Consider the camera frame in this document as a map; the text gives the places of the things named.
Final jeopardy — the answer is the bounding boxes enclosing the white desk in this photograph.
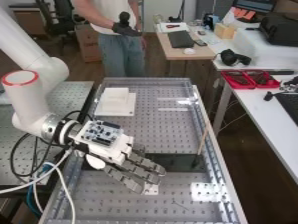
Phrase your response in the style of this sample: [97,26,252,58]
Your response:
[208,19,298,188]

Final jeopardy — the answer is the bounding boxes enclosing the person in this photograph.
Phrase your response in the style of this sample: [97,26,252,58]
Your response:
[72,0,151,79]

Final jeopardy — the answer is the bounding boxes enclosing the black bag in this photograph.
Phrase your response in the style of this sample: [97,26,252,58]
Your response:
[258,12,298,47]

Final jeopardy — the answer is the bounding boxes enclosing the small white box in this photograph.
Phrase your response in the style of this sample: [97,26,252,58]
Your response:
[93,86,139,118]

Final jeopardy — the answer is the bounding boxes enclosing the black cable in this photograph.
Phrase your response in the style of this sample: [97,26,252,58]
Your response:
[8,110,87,178]

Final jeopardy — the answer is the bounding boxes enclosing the small wooden box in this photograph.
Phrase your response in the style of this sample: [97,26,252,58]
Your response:
[213,22,237,41]

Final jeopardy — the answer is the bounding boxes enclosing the white cable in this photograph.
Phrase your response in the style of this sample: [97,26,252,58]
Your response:
[0,149,77,224]

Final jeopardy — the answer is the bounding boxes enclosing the black office chair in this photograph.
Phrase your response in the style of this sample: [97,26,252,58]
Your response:
[35,0,76,37]

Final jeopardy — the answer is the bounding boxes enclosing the red tray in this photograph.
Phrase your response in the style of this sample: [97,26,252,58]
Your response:
[246,69,282,90]
[220,69,258,90]

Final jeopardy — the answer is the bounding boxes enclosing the thin stick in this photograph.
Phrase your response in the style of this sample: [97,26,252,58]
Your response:
[196,114,214,157]

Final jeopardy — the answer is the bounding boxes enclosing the dark computer screen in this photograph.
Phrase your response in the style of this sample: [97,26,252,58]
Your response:
[232,0,280,14]

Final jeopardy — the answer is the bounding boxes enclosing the blue cable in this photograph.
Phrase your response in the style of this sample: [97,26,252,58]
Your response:
[26,162,56,216]

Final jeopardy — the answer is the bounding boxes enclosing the wooden desk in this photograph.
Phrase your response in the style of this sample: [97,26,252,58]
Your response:
[155,22,220,111]

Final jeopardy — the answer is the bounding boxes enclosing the black laptop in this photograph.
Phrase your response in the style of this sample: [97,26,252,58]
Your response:
[167,30,196,49]

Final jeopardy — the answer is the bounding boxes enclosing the cardboard box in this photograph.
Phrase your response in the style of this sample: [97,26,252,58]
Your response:
[73,23,104,64]

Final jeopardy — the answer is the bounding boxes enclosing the clear box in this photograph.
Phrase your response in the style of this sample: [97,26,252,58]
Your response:
[39,76,249,224]

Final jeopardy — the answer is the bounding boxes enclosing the black keyboard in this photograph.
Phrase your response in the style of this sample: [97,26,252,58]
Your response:
[273,92,298,127]

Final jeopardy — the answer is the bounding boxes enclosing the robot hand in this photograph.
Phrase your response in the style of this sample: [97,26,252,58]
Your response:
[71,119,168,196]

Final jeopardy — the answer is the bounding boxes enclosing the black headphones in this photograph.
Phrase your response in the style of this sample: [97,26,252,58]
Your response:
[220,48,253,67]

